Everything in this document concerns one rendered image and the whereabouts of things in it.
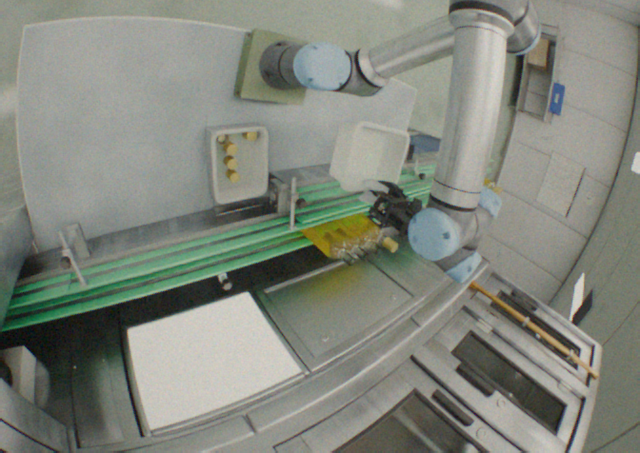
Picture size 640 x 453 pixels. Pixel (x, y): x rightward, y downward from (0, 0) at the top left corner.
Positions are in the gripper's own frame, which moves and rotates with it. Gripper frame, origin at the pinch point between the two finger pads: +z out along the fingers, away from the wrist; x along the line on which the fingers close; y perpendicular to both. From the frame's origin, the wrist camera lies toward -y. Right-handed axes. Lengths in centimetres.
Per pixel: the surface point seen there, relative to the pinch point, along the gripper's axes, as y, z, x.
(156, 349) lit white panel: 59, -3, 41
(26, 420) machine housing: 95, -22, 29
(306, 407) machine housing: 32, -33, 36
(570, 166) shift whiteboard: -581, -49, -52
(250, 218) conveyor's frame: 21.8, 20.9, 21.7
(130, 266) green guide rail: 61, 15, 27
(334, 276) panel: -1.5, 0.1, 35.7
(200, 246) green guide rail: 39.4, 16.2, 25.2
